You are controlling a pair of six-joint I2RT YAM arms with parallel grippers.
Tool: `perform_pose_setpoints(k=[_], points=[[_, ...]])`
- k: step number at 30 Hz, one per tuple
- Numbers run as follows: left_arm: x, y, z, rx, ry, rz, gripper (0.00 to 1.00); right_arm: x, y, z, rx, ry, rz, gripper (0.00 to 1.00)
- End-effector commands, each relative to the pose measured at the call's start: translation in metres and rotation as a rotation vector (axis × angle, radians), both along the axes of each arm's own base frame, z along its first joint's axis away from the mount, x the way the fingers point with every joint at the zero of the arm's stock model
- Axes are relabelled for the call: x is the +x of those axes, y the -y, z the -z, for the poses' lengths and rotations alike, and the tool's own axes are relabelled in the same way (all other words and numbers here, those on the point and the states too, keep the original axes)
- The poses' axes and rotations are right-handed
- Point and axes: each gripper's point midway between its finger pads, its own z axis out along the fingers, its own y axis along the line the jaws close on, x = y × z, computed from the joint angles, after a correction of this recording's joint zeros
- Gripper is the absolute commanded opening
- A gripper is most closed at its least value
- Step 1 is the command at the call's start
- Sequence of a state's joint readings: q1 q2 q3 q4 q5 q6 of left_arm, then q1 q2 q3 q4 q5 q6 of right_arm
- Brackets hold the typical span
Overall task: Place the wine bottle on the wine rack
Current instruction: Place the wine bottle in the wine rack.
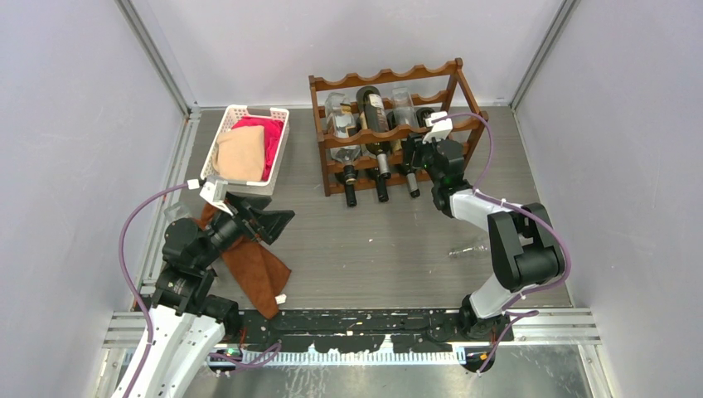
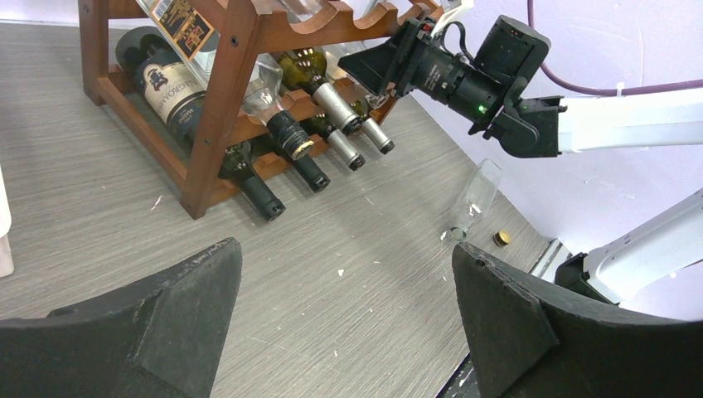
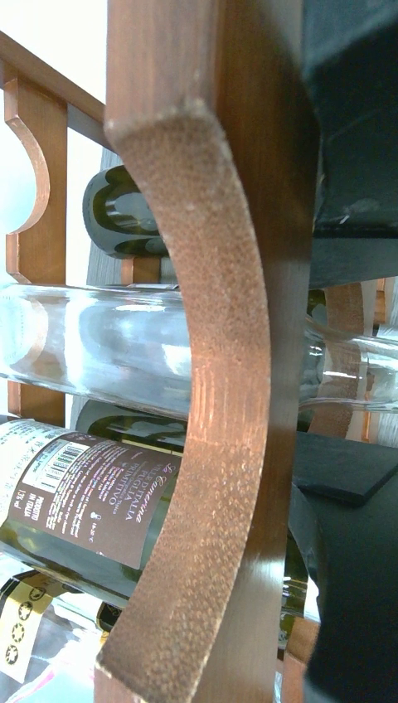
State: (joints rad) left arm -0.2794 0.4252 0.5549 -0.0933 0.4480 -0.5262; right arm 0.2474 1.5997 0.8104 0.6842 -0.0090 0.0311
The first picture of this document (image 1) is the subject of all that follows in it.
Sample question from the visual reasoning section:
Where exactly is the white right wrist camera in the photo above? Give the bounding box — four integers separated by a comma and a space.
423, 111, 453, 143

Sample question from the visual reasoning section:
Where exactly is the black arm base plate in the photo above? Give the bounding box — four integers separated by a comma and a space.
222, 308, 510, 354

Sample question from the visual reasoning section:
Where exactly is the peach folded cloth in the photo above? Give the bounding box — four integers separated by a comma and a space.
214, 126, 265, 182

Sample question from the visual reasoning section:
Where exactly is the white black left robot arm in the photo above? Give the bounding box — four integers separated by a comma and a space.
113, 194, 295, 397

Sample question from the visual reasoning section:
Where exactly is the pink folded cloth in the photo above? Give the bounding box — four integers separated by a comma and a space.
233, 117, 281, 179

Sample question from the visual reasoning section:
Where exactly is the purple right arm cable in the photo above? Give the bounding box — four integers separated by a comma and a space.
447, 112, 574, 375

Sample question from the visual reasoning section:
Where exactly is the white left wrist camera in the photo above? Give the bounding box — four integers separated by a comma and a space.
187, 178, 234, 216

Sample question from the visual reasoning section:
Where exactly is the white plastic basket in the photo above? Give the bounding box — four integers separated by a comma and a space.
199, 104, 290, 196

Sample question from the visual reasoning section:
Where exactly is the brown towel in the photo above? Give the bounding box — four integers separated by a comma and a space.
218, 235, 292, 319

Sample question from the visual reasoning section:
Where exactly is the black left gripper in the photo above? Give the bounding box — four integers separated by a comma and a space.
195, 191, 293, 269

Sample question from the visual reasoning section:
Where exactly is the dark bottle white label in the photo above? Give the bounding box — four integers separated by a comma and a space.
366, 167, 389, 203

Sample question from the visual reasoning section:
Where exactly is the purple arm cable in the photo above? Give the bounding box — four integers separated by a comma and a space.
118, 183, 282, 398
447, 112, 574, 375

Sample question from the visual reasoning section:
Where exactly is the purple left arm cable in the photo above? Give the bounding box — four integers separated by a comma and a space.
118, 183, 282, 398

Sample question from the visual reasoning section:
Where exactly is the green bottle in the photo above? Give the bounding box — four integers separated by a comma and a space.
356, 85, 391, 179

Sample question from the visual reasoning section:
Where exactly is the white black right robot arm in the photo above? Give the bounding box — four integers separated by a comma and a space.
403, 133, 570, 341

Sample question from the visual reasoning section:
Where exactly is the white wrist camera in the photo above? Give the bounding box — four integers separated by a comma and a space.
187, 178, 234, 216
423, 111, 453, 143

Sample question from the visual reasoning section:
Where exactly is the dark wine bottle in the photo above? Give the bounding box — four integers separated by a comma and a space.
386, 110, 421, 198

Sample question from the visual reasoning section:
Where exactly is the brown wooden wine rack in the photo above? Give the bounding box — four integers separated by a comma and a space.
308, 57, 488, 197

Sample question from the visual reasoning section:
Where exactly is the clear bottle brown label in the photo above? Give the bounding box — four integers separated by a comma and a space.
325, 92, 361, 165

